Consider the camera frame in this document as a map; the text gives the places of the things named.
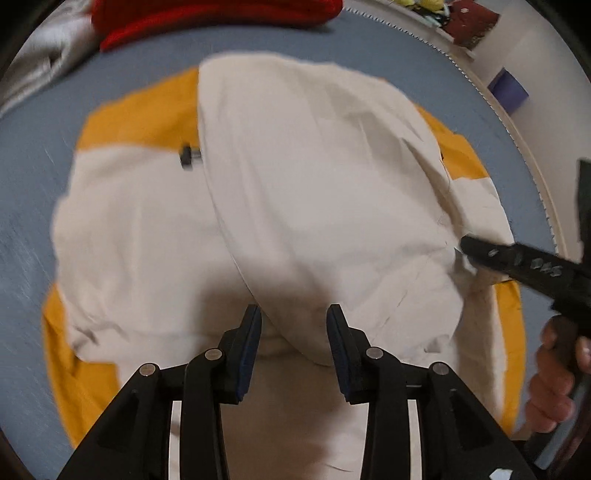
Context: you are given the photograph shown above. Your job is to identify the person's right hand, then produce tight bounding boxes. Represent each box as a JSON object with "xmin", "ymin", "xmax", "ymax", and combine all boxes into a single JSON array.
[{"xmin": 525, "ymin": 316, "xmax": 575, "ymax": 433}]

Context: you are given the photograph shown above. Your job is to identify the beige and orange hooded jacket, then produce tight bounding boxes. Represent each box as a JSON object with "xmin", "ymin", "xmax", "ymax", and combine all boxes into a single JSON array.
[{"xmin": 42, "ymin": 53, "xmax": 525, "ymax": 479}]

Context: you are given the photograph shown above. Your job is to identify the purple wall panel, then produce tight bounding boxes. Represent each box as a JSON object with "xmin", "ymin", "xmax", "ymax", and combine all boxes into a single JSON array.
[{"xmin": 488, "ymin": 68, "xmax": 529, "ymax": 115}]

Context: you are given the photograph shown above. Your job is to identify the red folded blanket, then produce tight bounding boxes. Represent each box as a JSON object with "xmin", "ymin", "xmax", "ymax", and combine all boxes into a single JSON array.
[{"xmin": 91, "ymin": 0, "xmax": 344, "ymax": 51}]

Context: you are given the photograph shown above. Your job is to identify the grey quilted bed cover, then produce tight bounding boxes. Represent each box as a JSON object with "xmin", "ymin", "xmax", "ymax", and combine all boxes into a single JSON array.
[{"xmin": 1, "ymin": 9, "xmax": 555, "ymax": 479}]

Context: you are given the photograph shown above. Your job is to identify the white folded fleece blanket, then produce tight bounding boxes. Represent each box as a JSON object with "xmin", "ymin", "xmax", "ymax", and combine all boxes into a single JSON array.
[{"xmin": 1, "ymin": 1, "xmax": 99, "ymax": 114}]

